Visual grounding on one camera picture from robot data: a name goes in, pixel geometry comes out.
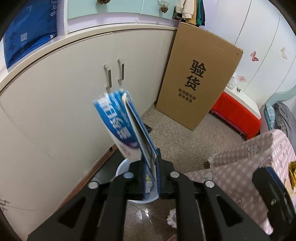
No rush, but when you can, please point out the blue shopping bag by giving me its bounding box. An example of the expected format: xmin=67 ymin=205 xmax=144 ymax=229
xmin=3 ymin=0 xmax=57 ymax=69

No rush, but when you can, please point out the white plastic bag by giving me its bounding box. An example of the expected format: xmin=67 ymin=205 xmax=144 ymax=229
xmin=228 ymin=72 xmax=238 ymax=90

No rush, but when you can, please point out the white wardrobe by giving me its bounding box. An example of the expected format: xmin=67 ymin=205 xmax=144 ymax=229
xmin=203 ymin=0 xmax=296 ymax=105

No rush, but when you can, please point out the gold foil wrapper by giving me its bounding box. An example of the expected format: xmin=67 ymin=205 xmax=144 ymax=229
xmin=282 ymin=161 xmax=296 ymax=189

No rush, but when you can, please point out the tall cardboard box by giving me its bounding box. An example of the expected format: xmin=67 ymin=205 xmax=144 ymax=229
xmin=155 ymin=22 xmax=244 ymax=131

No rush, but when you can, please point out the cream low cabinet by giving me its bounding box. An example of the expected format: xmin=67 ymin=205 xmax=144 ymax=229
xmin=0 ymin=23 xmax=178 ymax=237

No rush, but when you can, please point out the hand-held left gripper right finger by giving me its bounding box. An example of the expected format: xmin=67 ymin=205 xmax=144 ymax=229
xmin=155 ymin=148 xmax=271 ymax=241

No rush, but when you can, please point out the green hanging jacket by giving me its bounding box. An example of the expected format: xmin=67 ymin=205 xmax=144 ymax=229
xmin=195 ymin=0 xmax=206 ymax=26

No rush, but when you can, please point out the round table pink checked cloth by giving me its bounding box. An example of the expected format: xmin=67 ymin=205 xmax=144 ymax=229
xmin=166 ymin=129 xmax=296 ymax=235

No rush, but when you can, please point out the mint green drawer unit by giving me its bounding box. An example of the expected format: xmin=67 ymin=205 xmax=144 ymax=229
xmin=57 ymin=0 xmax=178 ymax=35

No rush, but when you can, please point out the grey duvet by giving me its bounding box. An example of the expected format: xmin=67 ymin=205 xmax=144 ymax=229
xmin=273 ymin=102 xmax=296 ymax=137

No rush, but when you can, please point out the light blue plastic bin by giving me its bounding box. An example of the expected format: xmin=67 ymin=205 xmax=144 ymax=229
xmin=110 ymin=158 xmax=160 ymax=204

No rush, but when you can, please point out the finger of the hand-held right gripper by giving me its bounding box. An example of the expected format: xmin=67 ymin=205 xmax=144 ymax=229
xmin=252 ymin=166 xmax=296 ymax=241

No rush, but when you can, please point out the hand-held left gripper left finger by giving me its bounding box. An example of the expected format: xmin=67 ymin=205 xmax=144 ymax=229
xmin=28 ymin=160 xmax=143 ymax=241

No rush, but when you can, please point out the blue patterned bed sheet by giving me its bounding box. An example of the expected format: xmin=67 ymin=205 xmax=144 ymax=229
xmin=262 ymin=104 xmax=274 ymax=130

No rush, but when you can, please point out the cream hanging jacket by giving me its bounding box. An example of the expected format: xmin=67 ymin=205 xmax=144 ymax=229
xmin=176 ymin=0 xmax=195 ymax=19

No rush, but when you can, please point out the blue white lettered packet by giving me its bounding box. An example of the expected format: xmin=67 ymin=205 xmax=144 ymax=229
xmin=92 ymin=89 xmax=159 ymax=200

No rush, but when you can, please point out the metal cabinet handle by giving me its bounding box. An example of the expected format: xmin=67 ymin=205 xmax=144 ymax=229
xmin=104 ymin=65 xmax=113 ymax=89
xmin=117 ymin=59 xmax=125 ymax=82

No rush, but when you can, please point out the mint green bunk bed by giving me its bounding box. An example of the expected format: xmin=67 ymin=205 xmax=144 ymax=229
xmin=259 ymin=86 xmax=296 ymax=139

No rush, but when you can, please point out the red storage bench white top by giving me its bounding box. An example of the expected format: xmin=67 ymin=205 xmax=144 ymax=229
xmin=209 ymin=88 xmax=262 ymax=139

